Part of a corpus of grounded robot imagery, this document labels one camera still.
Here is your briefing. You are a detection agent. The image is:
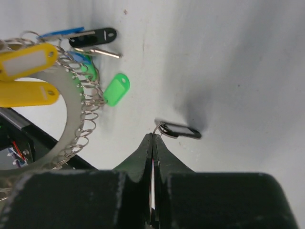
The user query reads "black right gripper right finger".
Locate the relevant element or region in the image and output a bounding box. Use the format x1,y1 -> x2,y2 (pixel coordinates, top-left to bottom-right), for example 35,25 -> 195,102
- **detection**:
152,135 -> 298,229

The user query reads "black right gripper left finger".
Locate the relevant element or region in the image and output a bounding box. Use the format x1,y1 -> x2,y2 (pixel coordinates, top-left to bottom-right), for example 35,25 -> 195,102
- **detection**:
0,134 -> 153,229

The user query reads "key with black tag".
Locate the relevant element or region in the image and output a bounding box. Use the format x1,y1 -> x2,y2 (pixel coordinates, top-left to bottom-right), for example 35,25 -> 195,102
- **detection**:
154,119 -> 202,140

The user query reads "large keyring with many rings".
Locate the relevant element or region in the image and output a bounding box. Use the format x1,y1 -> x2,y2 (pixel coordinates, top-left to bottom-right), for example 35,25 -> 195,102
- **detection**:
0,30 -> 115,200

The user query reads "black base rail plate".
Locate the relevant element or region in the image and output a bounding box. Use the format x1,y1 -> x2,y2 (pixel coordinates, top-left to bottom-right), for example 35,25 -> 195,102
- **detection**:
0,107 -> 93,179

